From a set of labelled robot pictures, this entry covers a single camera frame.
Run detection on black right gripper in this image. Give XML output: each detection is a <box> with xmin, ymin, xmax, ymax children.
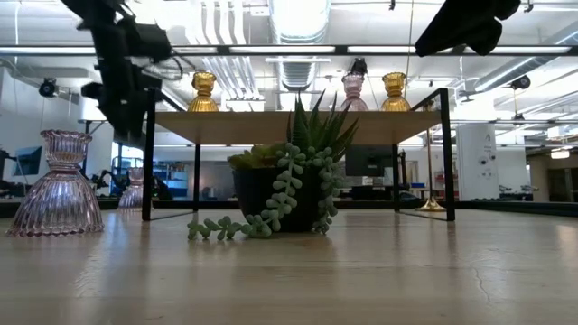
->
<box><xmin>414</xmin><ymin>0</ymin><xmax>523</xmax><ymax>58</ymax></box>

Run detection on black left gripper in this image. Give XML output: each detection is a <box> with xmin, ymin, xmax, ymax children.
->
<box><xmin>80</xmin><ymin>58</ymin><xmax>163</xmax><ymax>144</ymax></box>

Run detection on pink glass candle holder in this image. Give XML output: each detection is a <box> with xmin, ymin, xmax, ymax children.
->
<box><xmin>117</xmin><ymin>166</ymin><xmax>145</xmax><ymax>209</ymax></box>
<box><xmin>5</xmin><ymin>129</ymin><xmax>105</xmax><ymax>238</ymax></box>
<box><xmin>340</xmin><ymin>73</ymin><xmax>369</xmax><ymax>113</ymax></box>

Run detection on amber glass candle holder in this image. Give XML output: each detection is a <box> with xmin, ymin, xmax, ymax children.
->
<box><xmin>187</xmin><ymin>70</ymin><xmax>220</xmax><ymax>113</ymax></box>
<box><xmin>380</xmin><ymin>71</ymin><xmax>412</xmax><ymax>113</ymax></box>

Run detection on tall brass candlestick holder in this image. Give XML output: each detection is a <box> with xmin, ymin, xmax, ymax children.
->
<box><xmin>415</xmin><ymin>128</ymin><xmax>448</xmax><ymax>213</ymax></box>

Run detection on blue storage rack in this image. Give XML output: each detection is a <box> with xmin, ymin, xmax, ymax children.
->
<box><xmin>153</xmin><ymin>161</ymin><xmax>190</xmax><ymax>199</ymax></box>

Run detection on black hanging ceiling fixture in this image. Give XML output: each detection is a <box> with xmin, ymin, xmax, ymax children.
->
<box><xmin>509</xmin><ymin>74</ymin><xmax>532</xmax><ymax>91</ymax></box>
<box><xmin>38</xmin><ymin>77</ymin><xmax>59</xmax><ymax>98</ymax></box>
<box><xmin>348</xmin><ymin>57</ymin><xmax>369</xmax><ymax>77</ymax></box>

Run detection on blue-lit monitor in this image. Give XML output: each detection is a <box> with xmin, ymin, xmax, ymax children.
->
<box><xmin>13</xmin><ymin>144</ymin><xmax>44</xmax><ymax>177</ymax></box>

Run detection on wooden shelf riser black legs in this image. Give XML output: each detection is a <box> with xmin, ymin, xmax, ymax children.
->
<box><xmin>141</xmin><ymin>88</ymin><xmax>456</xmax><ymax>222</ymax></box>

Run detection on white cabinet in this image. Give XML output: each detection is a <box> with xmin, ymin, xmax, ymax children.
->
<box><xmin>455</xmin><ymin>123</ymin><xmax>500</xmax><ymax>202</ymax></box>

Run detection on black monitor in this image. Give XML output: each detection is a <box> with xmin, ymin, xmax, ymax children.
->
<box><xmin>345</xmin><ymin>144</ymin><xmax>394</xmax><ymax>178</ymax></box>

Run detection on potted artificial succulent plant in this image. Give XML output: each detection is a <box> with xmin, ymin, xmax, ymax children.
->
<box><xmin>187</xmin><ymin>89</ymin><xmax>361</xmax><ymax>241</ymax></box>

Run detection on white ceiling duct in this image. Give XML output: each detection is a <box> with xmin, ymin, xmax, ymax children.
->
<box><xmin>269</xmin><ymin>0</ymin><xmax>332</xmax><ymax>45</ymax></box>

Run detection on black metal rig frame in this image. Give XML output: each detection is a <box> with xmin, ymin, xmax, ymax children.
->
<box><xmin>0</xmin><ymin>43</ymin><xmax>578</xmax><ymax>218</ymax></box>

